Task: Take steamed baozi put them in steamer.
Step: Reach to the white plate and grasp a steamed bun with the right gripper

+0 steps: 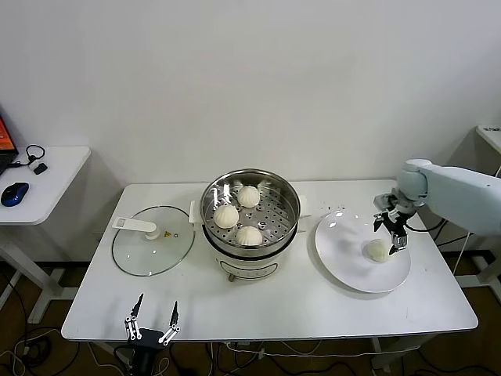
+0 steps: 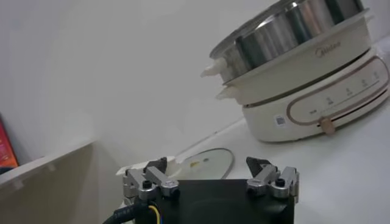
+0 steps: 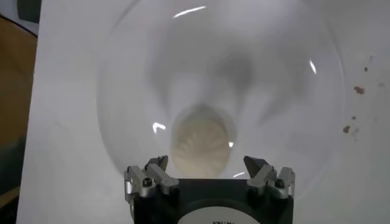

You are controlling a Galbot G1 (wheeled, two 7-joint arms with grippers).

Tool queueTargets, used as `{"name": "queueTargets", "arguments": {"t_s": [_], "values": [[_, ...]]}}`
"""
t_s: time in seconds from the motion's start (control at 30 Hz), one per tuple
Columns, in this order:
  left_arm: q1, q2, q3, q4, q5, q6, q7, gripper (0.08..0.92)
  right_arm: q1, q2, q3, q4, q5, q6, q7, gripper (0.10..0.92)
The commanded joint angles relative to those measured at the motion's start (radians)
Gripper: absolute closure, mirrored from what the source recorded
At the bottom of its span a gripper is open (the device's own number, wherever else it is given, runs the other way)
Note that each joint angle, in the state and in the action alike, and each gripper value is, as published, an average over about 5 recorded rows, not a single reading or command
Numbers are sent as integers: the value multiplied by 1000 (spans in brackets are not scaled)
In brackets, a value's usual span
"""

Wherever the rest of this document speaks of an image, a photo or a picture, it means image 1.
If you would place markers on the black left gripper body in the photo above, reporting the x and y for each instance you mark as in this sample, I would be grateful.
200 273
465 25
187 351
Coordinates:
148 337

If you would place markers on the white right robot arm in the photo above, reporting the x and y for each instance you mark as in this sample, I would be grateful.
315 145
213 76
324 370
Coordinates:
454 188

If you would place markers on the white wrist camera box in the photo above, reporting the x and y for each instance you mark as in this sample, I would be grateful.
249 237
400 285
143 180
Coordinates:
383 200

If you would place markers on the blue computer mouse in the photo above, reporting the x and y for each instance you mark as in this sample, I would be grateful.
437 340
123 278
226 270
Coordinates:
15 192

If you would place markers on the white round plate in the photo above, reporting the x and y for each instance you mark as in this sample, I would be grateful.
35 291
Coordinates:
340 254

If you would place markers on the small black device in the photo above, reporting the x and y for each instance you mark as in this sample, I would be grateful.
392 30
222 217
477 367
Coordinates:
41 169

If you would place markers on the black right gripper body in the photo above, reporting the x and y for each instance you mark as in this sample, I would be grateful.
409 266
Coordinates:
396 219

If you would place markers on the white table leg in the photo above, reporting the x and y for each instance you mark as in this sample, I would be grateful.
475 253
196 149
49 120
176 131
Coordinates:
379 352

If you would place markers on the black laptop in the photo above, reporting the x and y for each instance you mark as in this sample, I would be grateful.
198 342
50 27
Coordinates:
6 145

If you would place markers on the stainless steel steamer basket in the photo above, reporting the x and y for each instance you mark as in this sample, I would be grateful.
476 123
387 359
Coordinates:
274 219

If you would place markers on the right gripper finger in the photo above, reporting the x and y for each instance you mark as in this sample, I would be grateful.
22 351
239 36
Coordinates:
379 221
399 243

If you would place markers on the white electric cooker pot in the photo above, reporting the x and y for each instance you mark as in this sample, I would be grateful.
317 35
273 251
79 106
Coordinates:
242 270

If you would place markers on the white steamed baozi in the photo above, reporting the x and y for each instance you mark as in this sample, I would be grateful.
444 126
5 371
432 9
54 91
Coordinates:
377 250
248 196
225 216
249 236

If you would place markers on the white side table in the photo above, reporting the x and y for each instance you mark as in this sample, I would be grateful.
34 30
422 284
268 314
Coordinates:
62 172

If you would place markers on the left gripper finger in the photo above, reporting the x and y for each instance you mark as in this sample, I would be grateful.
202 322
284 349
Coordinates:
133 321
173 322

